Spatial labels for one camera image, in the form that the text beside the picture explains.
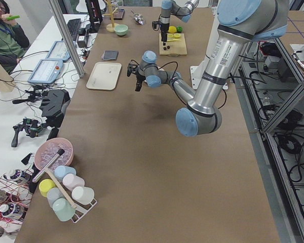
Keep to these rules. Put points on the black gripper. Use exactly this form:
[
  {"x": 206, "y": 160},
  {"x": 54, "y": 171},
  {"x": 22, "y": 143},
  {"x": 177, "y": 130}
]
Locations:
[
  {"x": 163, "y": 27},
  {"x": 139, "y": 75}
]

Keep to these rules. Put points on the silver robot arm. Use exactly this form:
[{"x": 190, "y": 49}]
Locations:
[
  {"x": 169, "y": 8},
  {"x": 240, "y": 22}
]

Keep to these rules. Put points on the cream rabbit tray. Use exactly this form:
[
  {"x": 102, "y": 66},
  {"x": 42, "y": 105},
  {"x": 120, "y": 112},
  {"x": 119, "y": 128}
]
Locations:
[{"x": 104, "y": 76}]

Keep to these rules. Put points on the round yellow lemon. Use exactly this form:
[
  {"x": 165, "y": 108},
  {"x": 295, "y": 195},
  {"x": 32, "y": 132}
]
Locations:
[{"x": 172, "y": 29}]

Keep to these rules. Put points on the upper lemon slice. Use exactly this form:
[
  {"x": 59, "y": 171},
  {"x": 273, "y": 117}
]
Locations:
[{"x": 177, "y": 35}]

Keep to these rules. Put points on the wooden cutting board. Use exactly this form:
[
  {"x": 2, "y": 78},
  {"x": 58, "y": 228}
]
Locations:
[{"x": 177, "y": 48}]

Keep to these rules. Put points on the green lime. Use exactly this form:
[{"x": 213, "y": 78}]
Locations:
[{"x": 179, "y": 29}]

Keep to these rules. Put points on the metal scoop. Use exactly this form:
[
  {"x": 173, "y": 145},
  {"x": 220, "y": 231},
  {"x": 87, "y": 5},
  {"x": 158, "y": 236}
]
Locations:
[{"x": 138, "y": 17}]

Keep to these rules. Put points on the grey folded cloth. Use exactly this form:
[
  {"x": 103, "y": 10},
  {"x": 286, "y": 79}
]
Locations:
[{"x": 109, "y": 55}]

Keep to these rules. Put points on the mint green bowl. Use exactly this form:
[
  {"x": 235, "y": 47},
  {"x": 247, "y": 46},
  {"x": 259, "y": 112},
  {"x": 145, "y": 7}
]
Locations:
[{"x": 121, "y": 29}]

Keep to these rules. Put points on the wooden cup tree stand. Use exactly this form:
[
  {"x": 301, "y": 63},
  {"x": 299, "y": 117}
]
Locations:
[{"x": 112, "y": 8}]

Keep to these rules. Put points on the far teach pendant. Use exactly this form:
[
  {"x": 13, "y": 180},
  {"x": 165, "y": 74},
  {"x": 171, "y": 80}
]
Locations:
[{"x": 58, "y": 51}]

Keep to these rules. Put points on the teach pendant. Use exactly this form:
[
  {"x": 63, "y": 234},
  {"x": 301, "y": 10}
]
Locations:
[
  {"x": 58, "y": 51},
  {"x": 46, "y": 71}
]

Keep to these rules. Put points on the black keyboard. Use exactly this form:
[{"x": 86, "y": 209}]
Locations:
[{"x": 73, "y": 26}]

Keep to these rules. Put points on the near teach pendant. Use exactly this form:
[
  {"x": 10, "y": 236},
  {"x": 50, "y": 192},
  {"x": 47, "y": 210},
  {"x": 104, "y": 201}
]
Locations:
[{"x": 46, "y": 71}]

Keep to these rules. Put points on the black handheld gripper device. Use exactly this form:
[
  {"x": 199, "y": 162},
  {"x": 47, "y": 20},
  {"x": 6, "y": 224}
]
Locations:
[{"x": 32, "y": 127}]

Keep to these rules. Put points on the blue plastic cup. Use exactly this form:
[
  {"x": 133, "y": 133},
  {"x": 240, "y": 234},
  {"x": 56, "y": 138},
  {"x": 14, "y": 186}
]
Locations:
[{"x": 61, "y": 171}]

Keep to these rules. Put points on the pink plastic cup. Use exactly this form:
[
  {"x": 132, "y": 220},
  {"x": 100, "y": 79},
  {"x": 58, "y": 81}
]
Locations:
[{"x": 71, "y": 181}]

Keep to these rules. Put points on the white plastic cup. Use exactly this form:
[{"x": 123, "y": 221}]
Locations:
[{"x": 82, "y": 194}]

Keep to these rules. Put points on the person in green sweater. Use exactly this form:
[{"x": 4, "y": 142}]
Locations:
[{"x": 13, "y": 41}]

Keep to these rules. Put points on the metal muddler stick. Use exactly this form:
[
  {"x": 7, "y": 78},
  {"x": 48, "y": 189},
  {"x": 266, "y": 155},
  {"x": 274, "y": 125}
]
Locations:
[{"x": 51, "y": 161}]

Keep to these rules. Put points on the yellow plastic cup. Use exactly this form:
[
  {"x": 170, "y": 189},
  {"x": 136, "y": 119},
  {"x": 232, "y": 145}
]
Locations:
[{"x": 45, "y": 186}]

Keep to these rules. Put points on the grey plastic cup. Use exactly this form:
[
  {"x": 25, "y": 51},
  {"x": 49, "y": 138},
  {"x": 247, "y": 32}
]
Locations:
[{"x": 53, "y": 195}]

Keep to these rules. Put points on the white cup rack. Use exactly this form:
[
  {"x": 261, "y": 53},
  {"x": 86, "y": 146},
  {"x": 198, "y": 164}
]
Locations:
[{"x": 80, "y": 211}]

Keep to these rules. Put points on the mint plastic cup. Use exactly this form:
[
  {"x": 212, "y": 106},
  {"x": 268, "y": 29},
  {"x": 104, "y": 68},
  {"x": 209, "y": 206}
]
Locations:
[{"x": 63, "y": 209}]

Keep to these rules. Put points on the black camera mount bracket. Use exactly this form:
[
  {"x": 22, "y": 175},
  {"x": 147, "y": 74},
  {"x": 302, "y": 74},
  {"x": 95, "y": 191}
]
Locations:
[{"x": 131, "y": 69}]

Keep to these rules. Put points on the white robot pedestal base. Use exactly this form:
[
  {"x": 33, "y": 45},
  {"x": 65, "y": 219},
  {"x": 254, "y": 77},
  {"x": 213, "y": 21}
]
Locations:
[{"x": 197, "y": 71}]

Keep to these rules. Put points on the aluminium frame post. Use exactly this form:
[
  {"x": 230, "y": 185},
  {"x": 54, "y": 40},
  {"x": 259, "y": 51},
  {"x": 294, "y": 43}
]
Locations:
[{"x": 62, "y": 26}]

